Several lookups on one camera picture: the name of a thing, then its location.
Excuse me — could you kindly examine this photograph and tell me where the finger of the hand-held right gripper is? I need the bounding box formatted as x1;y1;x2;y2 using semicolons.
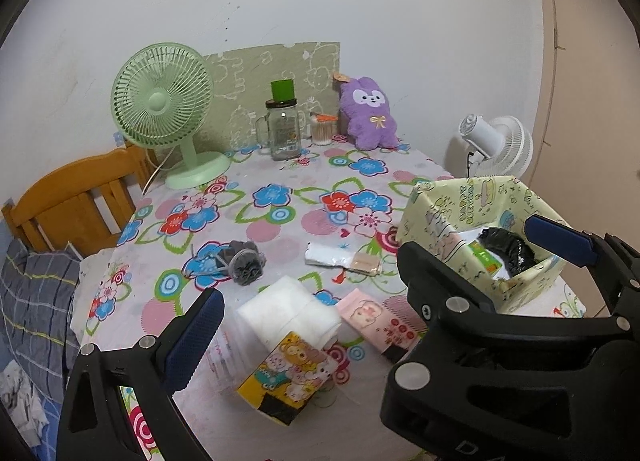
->
523;214;640;338
397;240;503;338

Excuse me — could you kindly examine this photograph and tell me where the cartoon bear tissue pack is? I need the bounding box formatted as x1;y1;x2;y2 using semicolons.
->
235;331;337;426

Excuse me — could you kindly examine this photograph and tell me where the white fan cable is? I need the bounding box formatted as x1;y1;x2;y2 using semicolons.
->
141;145;177;197

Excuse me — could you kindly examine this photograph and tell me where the green patterned board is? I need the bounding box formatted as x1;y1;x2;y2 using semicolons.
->
201;41;342;151

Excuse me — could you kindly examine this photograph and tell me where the pink tissue packet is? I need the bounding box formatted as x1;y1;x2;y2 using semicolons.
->
335;288;426;367

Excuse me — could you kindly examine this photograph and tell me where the white paper sheet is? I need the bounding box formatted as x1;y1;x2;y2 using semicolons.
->
446;224;501;255

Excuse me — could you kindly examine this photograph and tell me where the grey sock bundle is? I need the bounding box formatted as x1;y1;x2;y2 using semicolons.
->
182;239;265;287

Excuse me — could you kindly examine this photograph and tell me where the floral tablecloth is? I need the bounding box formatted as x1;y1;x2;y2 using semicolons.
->
70;138;589;461

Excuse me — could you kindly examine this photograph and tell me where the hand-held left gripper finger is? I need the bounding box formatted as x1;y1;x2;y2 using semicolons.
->
56;286;226;461

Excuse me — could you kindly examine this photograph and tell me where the clear plastic bag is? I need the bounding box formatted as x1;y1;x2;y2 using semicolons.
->
202;326;262;398

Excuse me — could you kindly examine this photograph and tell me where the green desk fan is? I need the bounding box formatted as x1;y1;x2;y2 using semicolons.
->
111;41;232;191

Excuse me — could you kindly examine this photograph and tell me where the blue bed sheet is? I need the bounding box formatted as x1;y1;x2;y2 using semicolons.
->
0;356;64;461

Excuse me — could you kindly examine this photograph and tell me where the yellow cartoon storage box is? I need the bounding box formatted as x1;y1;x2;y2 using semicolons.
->
397;174;569;315

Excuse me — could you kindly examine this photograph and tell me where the white crumpled cloth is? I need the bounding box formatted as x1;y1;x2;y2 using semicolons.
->
0;360;47;444

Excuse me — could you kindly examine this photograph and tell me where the glass jar mug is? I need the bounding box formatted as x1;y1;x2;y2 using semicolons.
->
255;98;305;162

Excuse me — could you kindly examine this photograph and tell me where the black plastic bag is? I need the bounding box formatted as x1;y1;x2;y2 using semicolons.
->
476;226;540;278

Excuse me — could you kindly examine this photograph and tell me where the cotton swab jar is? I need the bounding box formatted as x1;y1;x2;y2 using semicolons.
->
309;112;338;146

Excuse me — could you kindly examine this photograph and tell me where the green orange packet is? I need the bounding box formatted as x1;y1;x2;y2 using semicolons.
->
467;240;507;276

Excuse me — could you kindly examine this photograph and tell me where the grey plaid cloth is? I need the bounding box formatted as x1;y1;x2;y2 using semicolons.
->
0;237;84;394

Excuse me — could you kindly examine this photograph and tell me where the white desk fan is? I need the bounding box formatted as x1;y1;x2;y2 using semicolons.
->
451;114;535;180

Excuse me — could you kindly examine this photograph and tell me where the white packet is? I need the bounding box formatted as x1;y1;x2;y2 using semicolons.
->
304;242;354;270

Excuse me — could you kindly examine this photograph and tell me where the purple plush bunny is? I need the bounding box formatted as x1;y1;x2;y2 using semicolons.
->
333;71;401;151

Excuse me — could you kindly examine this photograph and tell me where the white tissue pack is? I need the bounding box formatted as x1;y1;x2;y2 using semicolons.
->
234;274;344;348

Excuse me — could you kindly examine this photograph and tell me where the wooden chair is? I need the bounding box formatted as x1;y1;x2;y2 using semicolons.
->
0;144;162;258

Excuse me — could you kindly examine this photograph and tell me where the beige pad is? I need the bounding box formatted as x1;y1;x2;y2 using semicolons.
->
345;251;384;276

